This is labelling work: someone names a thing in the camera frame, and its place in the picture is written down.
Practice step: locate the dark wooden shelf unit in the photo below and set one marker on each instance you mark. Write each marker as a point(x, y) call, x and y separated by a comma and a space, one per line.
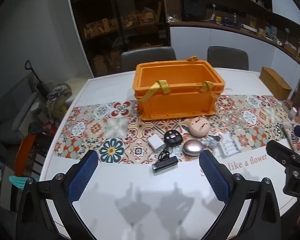
point(95, 10)

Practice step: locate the small round stand mirror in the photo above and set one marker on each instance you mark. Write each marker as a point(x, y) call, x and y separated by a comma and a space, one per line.
point(287, 31)

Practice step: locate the white charger adapter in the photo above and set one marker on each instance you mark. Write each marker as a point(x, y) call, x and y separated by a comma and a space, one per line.
point(155, 142)

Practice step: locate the teal cloth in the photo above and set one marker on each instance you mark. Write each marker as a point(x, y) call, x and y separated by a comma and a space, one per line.
point(20, 181)

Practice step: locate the mushroom print cloth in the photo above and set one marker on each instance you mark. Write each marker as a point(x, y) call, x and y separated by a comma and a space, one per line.
point(293, 137)

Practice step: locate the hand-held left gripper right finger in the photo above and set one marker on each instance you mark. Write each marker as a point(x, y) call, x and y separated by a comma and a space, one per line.
point(215, 177)

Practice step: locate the black coffee machine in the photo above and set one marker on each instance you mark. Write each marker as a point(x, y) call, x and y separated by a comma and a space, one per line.
point(193, 5)

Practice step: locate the group of wooden models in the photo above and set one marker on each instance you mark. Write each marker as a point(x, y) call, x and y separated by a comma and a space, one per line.
point(130, 18)

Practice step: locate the white sideboard cabinet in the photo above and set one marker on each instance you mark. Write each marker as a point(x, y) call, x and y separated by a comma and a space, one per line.
point(215, 36)

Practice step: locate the pink round device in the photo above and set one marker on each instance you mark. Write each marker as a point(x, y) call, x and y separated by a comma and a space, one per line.
point(199, 127)

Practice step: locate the grey chair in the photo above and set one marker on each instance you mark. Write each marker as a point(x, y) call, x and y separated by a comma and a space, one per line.
point(227, 57)
point(147, 58)

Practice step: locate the key fob with blue figure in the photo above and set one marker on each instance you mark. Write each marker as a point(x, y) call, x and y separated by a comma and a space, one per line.
point(211, 142)

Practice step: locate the long white box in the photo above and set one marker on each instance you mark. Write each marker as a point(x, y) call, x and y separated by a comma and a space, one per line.
point(250, 28)

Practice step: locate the patterned fabric bag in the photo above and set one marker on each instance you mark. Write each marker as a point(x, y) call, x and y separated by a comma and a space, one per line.
point(57, 97)

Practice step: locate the small brown dish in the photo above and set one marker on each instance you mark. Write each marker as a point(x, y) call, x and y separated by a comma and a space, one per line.
point(287, 104)

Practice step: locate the grey sofa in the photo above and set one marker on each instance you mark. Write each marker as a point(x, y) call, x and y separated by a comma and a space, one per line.
point(12, 105)

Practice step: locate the orange plastic crate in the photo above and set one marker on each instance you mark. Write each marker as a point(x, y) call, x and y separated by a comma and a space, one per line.
point(180, 97)

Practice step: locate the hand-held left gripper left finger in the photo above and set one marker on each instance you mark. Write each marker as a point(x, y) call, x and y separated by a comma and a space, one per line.
point(83, 177)

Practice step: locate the wicker box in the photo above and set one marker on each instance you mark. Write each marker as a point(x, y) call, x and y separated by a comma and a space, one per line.
point(275, 82)

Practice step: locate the white battery box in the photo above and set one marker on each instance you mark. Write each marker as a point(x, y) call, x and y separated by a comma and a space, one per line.
point(229, 145)

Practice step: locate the silver egg-shaped case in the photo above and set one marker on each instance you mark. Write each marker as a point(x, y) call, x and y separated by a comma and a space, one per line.
point(192, 148)

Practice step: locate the cardboard box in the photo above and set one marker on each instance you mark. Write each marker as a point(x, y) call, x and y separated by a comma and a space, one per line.
point(100, 65)

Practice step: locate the orange chair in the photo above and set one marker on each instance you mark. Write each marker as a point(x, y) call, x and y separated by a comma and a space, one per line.
point(23, 152)

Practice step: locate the black round device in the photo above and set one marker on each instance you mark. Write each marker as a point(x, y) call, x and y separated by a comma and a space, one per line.
point(173, 137)

